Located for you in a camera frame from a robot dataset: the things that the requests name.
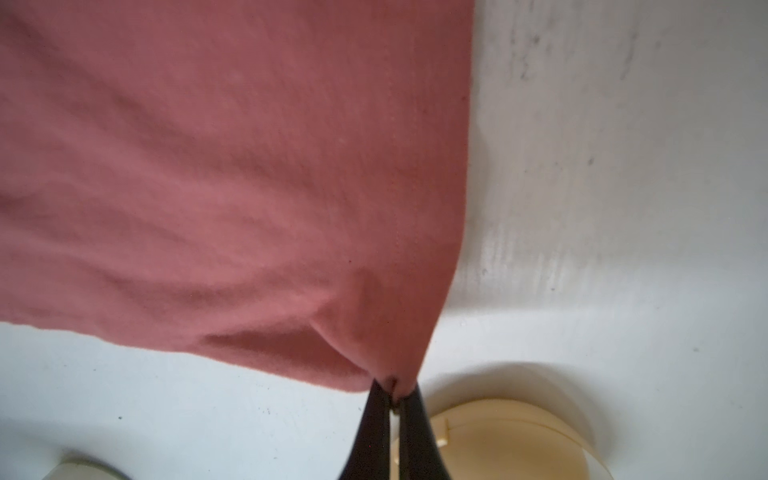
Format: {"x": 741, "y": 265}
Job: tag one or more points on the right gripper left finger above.
{"x": 369, "y": 458}

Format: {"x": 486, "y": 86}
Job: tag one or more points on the red tank top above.
{"x": 278, "y": 185}

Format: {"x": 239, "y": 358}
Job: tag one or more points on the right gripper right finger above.
{"x": 419, "y": 456}

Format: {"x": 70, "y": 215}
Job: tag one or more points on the beige round container pink lid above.
{"x": 508, "y": 439}

